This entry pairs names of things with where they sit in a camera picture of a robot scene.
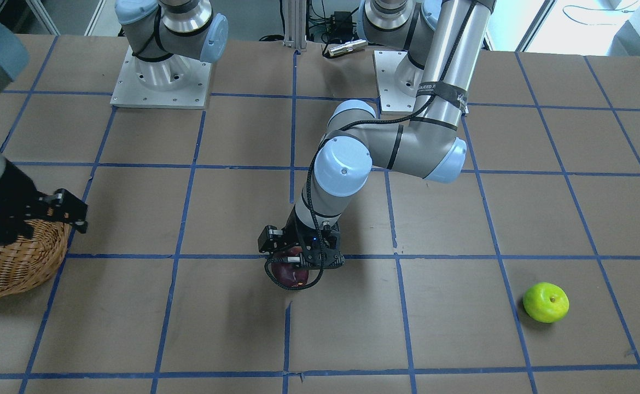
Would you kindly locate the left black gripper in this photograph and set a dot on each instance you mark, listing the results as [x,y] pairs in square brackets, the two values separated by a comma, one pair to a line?
[291,232]

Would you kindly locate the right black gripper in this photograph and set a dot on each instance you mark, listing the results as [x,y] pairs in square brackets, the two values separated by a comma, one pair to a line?
[11,192]

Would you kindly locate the dark red apple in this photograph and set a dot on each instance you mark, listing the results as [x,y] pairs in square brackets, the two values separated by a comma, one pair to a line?
[285,272]

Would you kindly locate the green apple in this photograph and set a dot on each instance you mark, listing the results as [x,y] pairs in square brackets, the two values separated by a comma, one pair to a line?
[546,302]

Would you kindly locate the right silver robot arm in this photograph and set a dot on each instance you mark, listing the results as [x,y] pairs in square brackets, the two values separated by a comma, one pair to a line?
[173,46]

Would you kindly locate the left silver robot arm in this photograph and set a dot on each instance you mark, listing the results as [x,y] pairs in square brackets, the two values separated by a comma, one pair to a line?
[423,144]

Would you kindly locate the wicker basket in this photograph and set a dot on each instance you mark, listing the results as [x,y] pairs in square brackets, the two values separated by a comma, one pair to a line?
[28,263]

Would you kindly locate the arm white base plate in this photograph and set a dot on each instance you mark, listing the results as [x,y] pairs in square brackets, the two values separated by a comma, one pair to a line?
[398,79]
[175,83]

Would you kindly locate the aluminium frame post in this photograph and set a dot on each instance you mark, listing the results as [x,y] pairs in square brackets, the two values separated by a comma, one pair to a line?
[294,25]

